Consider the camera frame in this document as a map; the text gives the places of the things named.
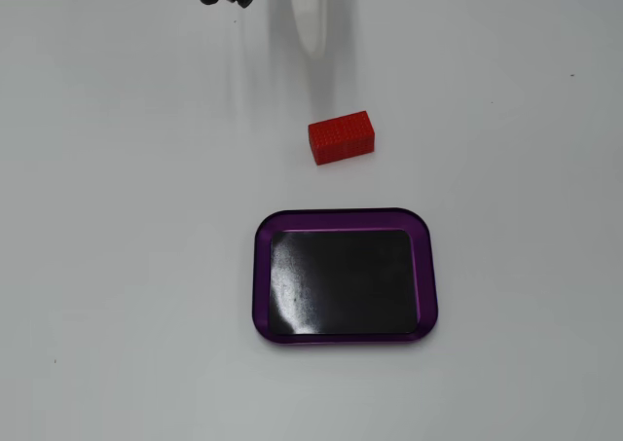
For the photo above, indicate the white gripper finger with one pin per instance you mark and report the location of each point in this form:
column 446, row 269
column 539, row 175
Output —
column 310, row 12

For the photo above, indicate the red studded block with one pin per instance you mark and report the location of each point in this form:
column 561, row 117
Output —
column 340, row 136

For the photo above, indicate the black tray liner mat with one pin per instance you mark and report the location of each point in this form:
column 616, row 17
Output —
column 345, row 285

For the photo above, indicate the purple metal tray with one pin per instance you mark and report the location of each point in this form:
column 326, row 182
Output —
column 263, row 285

